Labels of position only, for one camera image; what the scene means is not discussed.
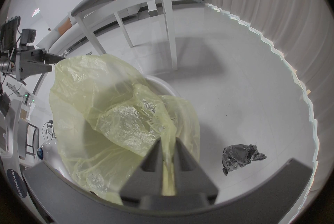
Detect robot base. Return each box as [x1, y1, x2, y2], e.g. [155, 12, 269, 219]
[0, 80, 68, 224]

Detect white trash bin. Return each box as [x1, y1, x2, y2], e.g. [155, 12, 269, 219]
[144, 75, 181, 99]

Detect black plastic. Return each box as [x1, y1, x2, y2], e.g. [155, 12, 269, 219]
[222, 144, 267, 176]

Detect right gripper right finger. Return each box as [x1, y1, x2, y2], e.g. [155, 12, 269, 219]
[174, 138, 219, 209]

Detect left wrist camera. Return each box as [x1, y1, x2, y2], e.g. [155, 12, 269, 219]
[20, 28, 36, 47]

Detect yellow plastic bag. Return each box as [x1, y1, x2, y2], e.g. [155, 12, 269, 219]
[49, 54, 201, 205]

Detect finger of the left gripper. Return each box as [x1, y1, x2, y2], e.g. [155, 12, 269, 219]
[42, 52, 65, 64]

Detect orange cushion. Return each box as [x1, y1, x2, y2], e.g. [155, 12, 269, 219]
[58, 18, 71, 35]

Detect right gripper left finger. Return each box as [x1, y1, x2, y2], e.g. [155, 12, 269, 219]
[120, 139, 163, 209]

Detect pale grey sofa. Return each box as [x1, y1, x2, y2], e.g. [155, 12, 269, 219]
[37, 4, 146, 49]

